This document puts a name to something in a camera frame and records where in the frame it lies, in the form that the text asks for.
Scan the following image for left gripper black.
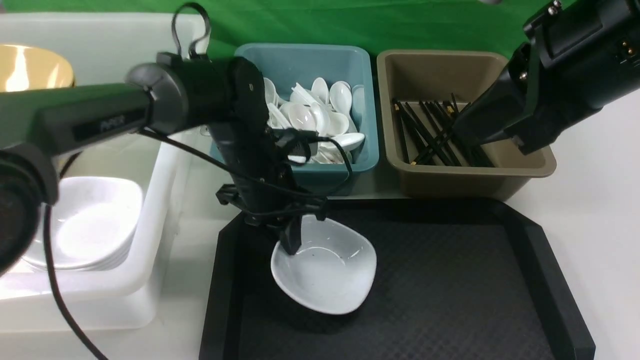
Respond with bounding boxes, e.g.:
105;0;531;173
208;120;327;256

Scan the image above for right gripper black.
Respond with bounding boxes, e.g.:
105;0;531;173
452;42;541;146

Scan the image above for white square dish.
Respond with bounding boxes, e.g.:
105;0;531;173
270;214;377;315

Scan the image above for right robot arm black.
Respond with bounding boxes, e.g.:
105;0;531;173
453;0;640;155

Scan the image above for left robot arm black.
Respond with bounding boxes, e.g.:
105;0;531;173
1;52;327;273

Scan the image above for pile of black chopsticks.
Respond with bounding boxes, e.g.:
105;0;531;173
391;93;495;168

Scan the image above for brown plastic bin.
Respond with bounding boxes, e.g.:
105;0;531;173
377;50;557;201

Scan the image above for green backdrop cloth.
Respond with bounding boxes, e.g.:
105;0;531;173
2;0;576;58

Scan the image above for white spoon long front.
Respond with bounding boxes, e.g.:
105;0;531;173
318;132;366;152

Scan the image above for white spoon centre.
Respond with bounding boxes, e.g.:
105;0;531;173
288;103;317;132

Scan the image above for white spoon back right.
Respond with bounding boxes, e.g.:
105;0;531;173
329;80;353;116

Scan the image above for black plastic tray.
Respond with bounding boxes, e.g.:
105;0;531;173
198;198;596;360

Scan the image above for teal plastic bin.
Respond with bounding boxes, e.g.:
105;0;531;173
235;43;380;196

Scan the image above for stack of white dishes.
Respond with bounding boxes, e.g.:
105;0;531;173
50;177;144;271

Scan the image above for large white plastic tub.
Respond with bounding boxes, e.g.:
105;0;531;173
0;13;192;334

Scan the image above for stack of yellow bowls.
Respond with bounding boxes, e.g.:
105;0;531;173
0;44;76;92

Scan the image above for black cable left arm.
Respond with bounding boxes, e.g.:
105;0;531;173
42;2;354;360

